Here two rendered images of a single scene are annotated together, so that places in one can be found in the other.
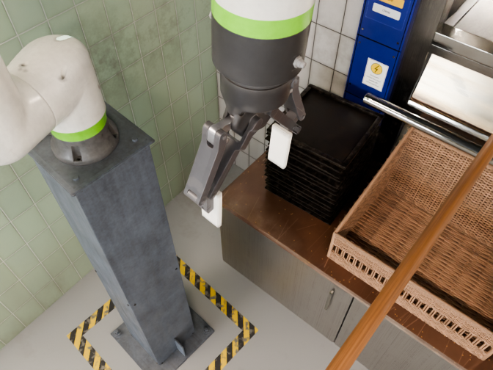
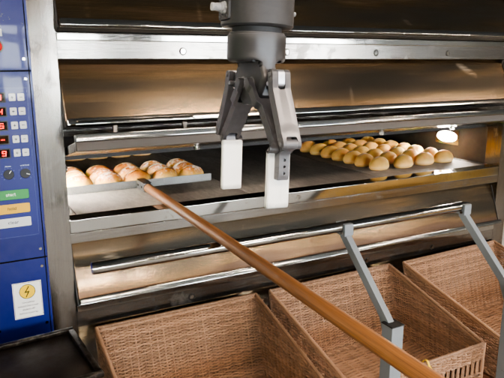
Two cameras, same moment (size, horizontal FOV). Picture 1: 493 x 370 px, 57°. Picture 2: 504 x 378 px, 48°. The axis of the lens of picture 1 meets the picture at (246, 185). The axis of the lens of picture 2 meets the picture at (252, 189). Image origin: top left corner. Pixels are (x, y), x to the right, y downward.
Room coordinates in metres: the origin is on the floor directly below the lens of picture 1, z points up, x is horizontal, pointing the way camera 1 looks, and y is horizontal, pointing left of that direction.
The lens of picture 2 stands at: (0.10, 0.68, 1.63)
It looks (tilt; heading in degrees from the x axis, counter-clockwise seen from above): 13 degrees down; 292
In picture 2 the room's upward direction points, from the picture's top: straight up
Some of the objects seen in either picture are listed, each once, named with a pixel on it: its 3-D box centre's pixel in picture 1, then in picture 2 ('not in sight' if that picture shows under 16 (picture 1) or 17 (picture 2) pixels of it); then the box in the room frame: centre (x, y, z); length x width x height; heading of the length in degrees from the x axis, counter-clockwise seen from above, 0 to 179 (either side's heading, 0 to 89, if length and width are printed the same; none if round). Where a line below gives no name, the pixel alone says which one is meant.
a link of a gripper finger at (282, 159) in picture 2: (200, 200); (285, 160); (0.32, 0.05, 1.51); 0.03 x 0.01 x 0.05; 139
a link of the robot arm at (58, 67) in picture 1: (60, 90); not in sight; (0.70, 0.37, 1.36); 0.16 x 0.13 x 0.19; 153
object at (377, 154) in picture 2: not in sight; (373, 151); (0.58, -1.98, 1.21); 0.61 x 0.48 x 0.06; 141
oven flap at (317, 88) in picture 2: not in sight; (330, 85); (0.61, -1.25, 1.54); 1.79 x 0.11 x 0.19; 51
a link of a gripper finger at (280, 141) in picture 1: (279, 146); (231, 164); (0.43, -0.05, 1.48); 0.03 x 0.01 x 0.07; 49
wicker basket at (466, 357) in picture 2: not in sight; (372, 335); (0.39, -1.10, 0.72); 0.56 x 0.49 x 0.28; 51
